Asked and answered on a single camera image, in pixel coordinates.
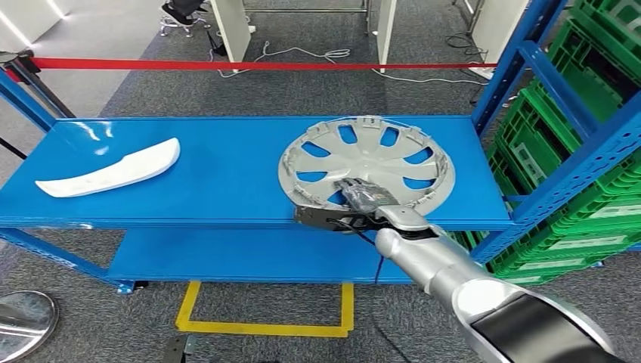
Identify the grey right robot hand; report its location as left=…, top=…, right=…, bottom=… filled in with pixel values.
left=334, top=176, right=401, bottom=212

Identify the silver plastic wheel hubcap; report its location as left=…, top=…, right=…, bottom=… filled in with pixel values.
left=277, top=115, right=457, bottom=217

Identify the blue metal shelf rack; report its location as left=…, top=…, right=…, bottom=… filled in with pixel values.
left=0, top=0, right=641, bottom=296

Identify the white curved plastic trim part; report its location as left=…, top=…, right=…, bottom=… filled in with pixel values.
left=35, top=138, right=181, bottom=199

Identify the green plastic crate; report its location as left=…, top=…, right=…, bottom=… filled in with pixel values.
left=486, top=82, right=641, bottom=201
left=495, top=231, right=632, bottom=262
left=493, top=255, right=602, bottom=277
left=546, top=17, right=641, bottom=124
left=493, top=272, right=544, bottom=287
left=550, top=188, right=641, bottom=234

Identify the white desk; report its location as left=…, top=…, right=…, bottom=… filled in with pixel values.
left=470, top=0, right=529, bottom=80
left=210, top=0, right=399, bottom=75

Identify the black robot foot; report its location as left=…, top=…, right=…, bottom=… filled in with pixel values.
left=163, top=334, right=199, bottom=363

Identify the office chair with chrome base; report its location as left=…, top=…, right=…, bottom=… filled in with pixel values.
left=159, top=0, right=209, bottom=39

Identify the thin black pole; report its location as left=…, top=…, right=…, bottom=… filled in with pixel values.
left=0, top=138, right=27, bottom=160

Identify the black stanchion with chrome base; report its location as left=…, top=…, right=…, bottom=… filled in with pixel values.
left=0, top=48, right=76, bottom=119

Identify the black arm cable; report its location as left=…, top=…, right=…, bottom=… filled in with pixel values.
left=325, top=216, right=412, bottom=363

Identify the white floor cable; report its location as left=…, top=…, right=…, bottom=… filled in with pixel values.
left=215, top=39, right=489, bottom=86

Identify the black floor cable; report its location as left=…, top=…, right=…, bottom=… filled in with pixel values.
left=445, top=32, right=489, bottom=106

